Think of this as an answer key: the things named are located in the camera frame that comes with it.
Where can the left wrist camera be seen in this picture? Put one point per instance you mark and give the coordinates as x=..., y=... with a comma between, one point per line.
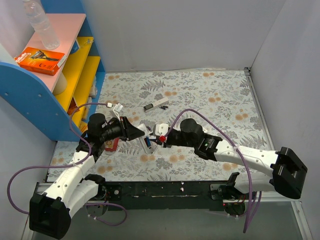
x=116, y=110

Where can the clear plastic bottle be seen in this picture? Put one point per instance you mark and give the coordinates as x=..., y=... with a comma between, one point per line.
x=41, y=24

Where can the red box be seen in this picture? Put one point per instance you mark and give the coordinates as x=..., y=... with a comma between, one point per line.
x=111, y=145

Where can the black battery pair far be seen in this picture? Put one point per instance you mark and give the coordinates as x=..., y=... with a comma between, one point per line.
x=164, y=107

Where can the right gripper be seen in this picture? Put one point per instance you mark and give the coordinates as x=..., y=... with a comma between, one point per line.
x=171, y=139

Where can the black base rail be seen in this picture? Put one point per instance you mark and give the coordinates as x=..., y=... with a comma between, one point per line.
x=172, y=195

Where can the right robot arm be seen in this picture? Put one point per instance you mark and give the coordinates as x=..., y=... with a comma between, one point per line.
x=281, y=171

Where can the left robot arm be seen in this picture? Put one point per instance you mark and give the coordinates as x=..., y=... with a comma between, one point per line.
x=51, y=212

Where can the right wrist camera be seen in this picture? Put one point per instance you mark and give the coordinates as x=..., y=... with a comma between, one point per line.
x=159, y=130

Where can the white remote control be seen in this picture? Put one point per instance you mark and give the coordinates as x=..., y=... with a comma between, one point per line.
x=147, y=133

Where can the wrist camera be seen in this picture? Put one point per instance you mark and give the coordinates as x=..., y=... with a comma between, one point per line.
x=159, y=130
x=116, y=110

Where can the floral table mat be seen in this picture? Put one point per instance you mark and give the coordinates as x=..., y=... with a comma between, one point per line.
x=220, y=101

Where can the blue battery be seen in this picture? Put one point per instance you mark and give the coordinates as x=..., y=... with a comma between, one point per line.
x=148, y=143

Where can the orange razor box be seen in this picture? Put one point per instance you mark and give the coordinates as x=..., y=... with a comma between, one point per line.
x=40, y=61

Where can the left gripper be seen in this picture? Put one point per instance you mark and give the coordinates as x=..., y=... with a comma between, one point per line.
x=124, y=128

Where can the blue yellow shelf unit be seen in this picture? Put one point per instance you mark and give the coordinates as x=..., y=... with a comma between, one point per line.
x=44, y=99

